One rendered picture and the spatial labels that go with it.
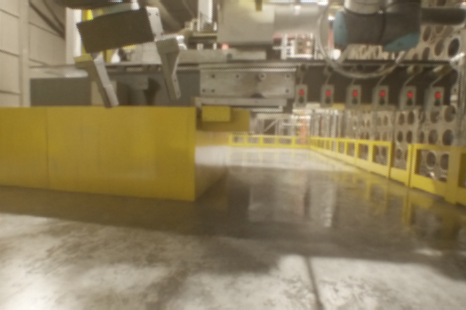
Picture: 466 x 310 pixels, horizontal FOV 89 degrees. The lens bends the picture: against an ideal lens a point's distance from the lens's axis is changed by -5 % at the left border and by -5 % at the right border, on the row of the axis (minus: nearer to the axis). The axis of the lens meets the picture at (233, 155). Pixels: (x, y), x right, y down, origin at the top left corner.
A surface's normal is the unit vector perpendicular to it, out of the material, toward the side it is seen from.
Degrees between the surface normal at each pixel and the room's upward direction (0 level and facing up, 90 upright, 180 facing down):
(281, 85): 90
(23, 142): 90
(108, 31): 114
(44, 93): 90
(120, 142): 90
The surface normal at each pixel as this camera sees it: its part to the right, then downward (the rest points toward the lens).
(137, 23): -0.12, 0.47
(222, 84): -0.15, 0.08
